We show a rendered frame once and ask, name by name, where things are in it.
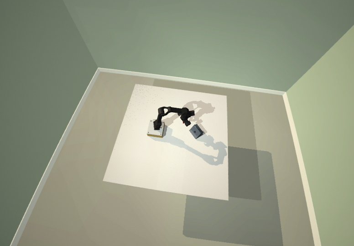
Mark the grey sloped panel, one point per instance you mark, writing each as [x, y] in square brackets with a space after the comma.
[196, 131]

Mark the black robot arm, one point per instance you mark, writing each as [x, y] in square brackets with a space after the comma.
[183, 111]

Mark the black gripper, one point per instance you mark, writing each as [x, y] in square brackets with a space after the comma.
[185, 120]

